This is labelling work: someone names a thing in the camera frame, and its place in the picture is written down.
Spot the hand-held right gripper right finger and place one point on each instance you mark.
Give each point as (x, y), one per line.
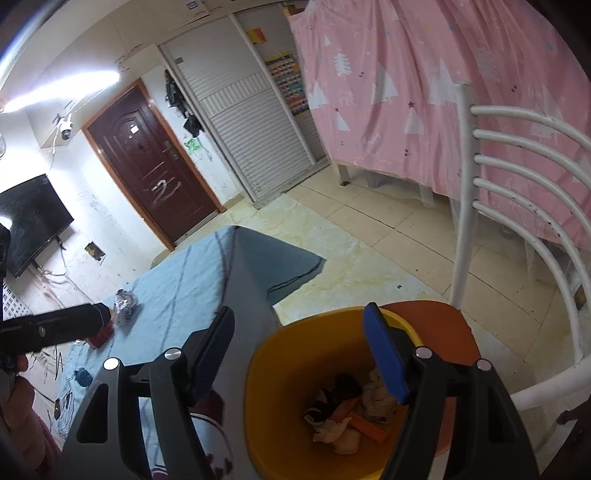
(385, 353)

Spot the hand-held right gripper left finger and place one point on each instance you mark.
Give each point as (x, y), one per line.
(213, 353)

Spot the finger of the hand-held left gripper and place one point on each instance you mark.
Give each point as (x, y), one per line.
(60, 325)

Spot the small white tissue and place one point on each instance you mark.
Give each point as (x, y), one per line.
(376, 397)

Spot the black wrapper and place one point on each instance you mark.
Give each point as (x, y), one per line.
(346, 383)

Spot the yellow plastic bin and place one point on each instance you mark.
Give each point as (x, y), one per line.
(286, 369)

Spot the person's left hand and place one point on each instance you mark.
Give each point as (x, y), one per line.
(23, 415)

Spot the white eye chart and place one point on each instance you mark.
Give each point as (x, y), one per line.
(16, 300)

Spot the blue crumpled wrapper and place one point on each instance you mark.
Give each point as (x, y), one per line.
(83, 377)

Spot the dark brown door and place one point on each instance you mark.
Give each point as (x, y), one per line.
(147, 166)

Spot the white metal chair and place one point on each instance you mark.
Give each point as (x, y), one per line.
(461, 184)

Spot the small black hanging bag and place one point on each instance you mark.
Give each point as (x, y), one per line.
(192, 125)

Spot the white sliding door wardrobe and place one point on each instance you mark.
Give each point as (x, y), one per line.
(249, 124)

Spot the pink tree print curtain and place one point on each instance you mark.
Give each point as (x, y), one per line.
(415, 92)

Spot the colourful grid poster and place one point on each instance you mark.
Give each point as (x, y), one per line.
(287, 83)

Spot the yellow square sticker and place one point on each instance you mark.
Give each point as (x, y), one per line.
(256, 35)

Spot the black wall television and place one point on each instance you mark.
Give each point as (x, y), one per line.
(32, 221)

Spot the white security camera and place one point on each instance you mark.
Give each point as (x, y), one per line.
(64, 130)

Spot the wooden bunk bed frame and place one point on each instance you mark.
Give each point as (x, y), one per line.
(341, 173)

